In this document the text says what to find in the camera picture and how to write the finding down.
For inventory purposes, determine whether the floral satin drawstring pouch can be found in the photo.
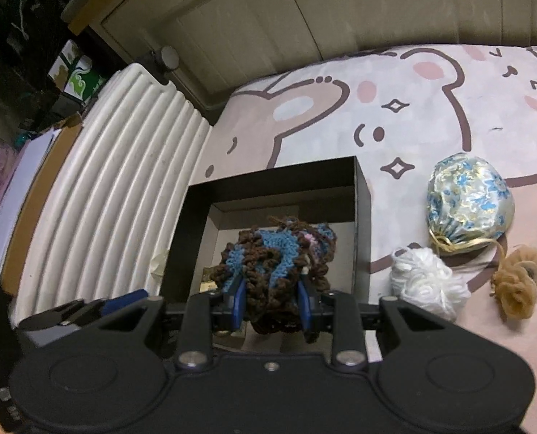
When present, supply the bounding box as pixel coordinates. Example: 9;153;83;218
426;154;516;255

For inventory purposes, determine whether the tan organza scrunchie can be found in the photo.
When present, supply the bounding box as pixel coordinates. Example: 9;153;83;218
491;244;537;323

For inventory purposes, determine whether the brown cardboard box with paper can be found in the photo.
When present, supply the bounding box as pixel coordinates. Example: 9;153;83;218
0;113;85;297

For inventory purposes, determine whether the white ribbed suitcase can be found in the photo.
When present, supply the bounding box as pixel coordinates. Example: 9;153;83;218
7;61;214;331

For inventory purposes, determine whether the white yarn pom-pom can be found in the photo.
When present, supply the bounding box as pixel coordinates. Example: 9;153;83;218
389;246;472;323

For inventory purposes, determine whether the green white carton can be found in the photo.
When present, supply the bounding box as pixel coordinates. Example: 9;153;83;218
48;40;105;101

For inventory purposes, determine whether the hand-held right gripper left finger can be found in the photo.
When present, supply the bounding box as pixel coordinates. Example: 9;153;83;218
97;278;247;371

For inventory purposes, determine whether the brown blue crochet scrunchie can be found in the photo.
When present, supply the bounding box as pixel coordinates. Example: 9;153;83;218
209;216;340;336

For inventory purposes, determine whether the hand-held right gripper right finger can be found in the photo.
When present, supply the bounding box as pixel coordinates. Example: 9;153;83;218
297;279;437;370

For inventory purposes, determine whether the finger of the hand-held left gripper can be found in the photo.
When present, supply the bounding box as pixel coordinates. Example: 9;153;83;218
17;290;150;332

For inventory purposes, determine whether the beige cabinet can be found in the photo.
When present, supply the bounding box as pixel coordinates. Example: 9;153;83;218
61;0;537;111

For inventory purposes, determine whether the black cardboard box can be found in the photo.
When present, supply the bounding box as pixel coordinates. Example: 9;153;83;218
159;156;378;354

